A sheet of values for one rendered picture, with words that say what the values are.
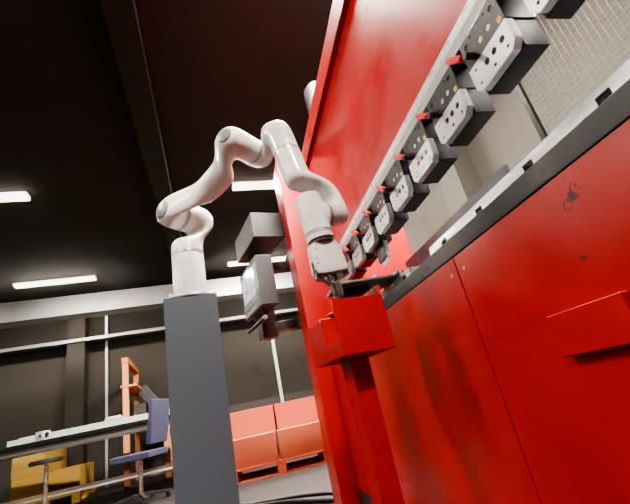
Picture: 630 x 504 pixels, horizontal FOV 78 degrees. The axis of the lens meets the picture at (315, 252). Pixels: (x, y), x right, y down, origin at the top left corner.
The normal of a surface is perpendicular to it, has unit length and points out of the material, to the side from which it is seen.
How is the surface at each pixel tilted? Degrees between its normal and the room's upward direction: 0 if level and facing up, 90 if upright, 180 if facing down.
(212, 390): 90
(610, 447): 90
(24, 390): 90
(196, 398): 90
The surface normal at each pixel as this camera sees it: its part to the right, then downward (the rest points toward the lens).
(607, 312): -0.97, 0.12
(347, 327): 0.35, -0.41
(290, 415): 0.15, -0.40
